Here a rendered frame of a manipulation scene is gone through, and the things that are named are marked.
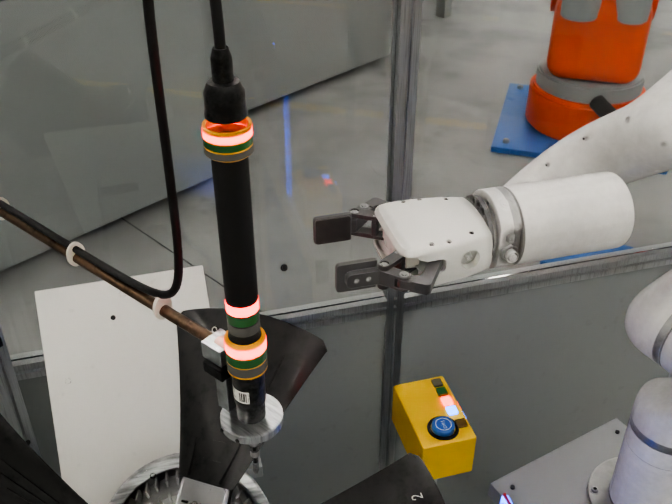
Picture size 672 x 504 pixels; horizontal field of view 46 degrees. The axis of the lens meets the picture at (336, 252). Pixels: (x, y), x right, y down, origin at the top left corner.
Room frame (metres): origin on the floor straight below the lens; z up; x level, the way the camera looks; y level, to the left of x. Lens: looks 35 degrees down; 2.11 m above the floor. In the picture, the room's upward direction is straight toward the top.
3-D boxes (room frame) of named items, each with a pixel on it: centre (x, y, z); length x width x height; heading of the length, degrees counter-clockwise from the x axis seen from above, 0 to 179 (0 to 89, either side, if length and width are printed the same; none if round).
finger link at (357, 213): (0.70, -0.05, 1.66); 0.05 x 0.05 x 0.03; 23
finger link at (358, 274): (0.61, -0.04, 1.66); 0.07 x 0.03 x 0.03; 105
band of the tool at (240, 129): (0.63, 0.09, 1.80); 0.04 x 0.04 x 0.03
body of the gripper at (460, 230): (0.68, -0.10, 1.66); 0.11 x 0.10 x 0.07; 105
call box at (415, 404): (1.01, -0.17, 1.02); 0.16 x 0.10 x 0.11; 15
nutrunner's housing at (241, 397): (0.63, 0.09, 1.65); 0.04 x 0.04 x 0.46
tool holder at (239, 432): (0.63, 0.10, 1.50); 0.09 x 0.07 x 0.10; 50
